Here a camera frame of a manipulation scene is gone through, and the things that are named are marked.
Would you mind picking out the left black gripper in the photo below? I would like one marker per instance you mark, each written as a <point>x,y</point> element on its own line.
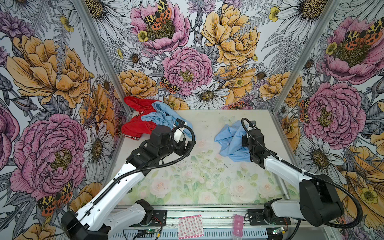
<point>181,145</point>

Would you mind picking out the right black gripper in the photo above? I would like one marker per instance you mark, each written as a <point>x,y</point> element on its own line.
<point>244,139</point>

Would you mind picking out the light blue woven shirt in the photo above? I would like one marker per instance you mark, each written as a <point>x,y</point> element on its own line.
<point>230,139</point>

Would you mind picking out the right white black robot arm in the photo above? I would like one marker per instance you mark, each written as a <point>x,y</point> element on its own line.
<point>318,201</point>

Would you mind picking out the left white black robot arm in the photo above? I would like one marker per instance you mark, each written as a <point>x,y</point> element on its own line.
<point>128,176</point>

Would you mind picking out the red cloth garment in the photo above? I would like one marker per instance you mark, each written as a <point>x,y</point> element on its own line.
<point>136,127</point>

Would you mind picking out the light blue knit shorts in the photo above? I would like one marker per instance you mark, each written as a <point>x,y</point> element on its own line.
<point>163,115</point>

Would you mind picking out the pink patterned white card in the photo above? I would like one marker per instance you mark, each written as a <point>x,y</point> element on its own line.
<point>190,227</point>

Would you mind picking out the left green circuit board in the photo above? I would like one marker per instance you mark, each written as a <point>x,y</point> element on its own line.
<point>149,233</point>

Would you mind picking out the green circuit board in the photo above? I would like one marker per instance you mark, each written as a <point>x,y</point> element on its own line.
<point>149,233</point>
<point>278,231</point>

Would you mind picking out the right green circuit board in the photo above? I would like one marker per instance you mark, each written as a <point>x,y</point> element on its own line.
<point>278,231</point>

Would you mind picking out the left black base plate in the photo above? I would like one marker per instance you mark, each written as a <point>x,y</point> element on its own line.
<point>158,219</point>

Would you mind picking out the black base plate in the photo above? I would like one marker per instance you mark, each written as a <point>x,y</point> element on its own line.
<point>158,219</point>
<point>256,217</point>

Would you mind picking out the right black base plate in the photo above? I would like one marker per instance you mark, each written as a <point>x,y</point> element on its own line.
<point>256,217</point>

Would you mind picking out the aluminium front rail frame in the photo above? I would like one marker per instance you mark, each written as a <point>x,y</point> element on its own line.
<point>218,222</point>

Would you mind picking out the right aluminium corner post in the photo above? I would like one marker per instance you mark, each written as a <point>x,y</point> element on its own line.
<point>322,24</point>

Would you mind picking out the aluminium corner post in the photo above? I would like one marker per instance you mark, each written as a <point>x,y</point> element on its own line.
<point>322,24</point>
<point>96,39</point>

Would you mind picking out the left aluminium corner post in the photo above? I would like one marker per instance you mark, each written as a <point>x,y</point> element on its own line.
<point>96,39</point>

